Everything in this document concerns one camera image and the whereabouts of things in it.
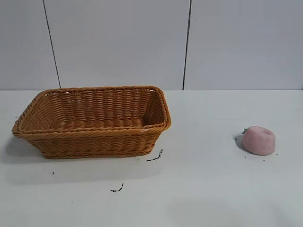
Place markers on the brown wicker basket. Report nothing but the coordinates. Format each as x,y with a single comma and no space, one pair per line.
94,139

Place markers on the pink toy peach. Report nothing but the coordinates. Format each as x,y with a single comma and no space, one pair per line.
259,142

